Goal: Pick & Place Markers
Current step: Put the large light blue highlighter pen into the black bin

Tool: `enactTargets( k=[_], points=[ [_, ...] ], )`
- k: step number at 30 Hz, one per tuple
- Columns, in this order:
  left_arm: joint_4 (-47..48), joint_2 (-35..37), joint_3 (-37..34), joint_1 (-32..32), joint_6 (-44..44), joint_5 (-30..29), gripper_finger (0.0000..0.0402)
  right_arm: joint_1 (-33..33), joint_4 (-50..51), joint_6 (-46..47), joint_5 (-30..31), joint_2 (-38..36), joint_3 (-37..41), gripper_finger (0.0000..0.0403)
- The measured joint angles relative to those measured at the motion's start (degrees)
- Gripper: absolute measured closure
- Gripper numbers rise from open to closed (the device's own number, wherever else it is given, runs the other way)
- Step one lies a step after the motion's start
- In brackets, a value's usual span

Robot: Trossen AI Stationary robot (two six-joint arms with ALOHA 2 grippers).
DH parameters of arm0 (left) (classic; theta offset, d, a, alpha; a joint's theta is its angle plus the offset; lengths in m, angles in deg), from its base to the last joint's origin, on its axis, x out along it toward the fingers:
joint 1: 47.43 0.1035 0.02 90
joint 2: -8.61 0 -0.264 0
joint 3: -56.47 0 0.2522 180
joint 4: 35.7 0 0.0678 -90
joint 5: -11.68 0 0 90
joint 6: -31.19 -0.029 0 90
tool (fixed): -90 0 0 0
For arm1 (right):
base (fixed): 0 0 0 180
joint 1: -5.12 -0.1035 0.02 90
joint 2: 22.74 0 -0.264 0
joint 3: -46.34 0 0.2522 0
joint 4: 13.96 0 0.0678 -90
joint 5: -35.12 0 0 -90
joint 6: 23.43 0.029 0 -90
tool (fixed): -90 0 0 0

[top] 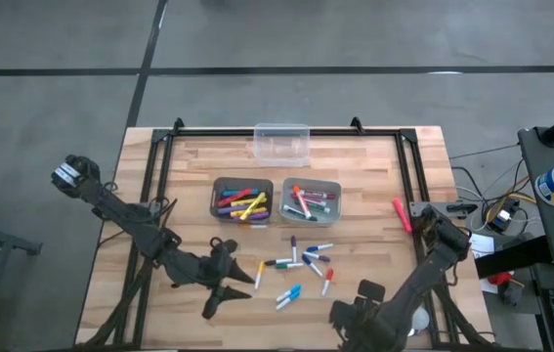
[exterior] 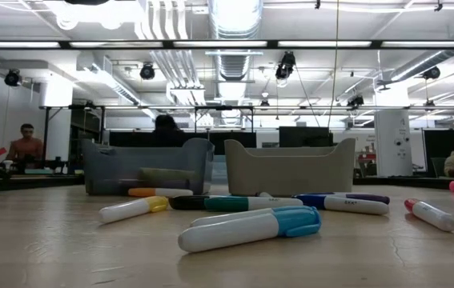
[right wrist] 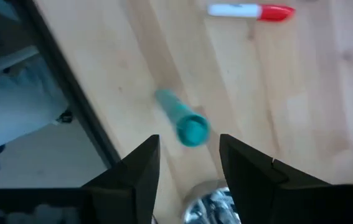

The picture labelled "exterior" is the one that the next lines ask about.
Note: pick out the black cap white marker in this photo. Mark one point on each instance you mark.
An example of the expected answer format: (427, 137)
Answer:
(186, 202)

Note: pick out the white round pillar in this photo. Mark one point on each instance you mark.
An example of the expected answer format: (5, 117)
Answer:
(398, 144)

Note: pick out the orange cap white marker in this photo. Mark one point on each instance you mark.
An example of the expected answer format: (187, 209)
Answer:
(158, 192)

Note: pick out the red cap white marker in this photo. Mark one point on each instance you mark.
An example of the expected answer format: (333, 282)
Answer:
(432, 216)

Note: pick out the black ceiling spotlight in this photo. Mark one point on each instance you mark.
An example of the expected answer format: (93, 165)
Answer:
(12, 77)
(286, 64)
(431, 73)
(355, 101)
(147, 71)

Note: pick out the green cap white marker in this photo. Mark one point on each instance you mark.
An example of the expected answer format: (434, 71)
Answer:
(226, 204)

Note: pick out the dark grey plastic bin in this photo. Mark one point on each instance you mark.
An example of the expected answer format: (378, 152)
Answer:
(150, 160)

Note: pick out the yellow cap white marker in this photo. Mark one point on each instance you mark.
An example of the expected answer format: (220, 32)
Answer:
(130, 210)

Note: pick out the black screen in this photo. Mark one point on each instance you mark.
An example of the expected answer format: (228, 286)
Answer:
(304, 137)

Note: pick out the pale plastic bin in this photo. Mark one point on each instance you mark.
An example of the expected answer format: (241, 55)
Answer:
(290, 168)

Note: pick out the light blue cap white marker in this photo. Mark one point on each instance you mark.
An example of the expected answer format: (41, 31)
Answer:
(230, 232)
(226, 218)

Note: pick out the dark blue cap white marker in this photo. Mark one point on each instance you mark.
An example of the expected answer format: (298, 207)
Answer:
(354, 205)

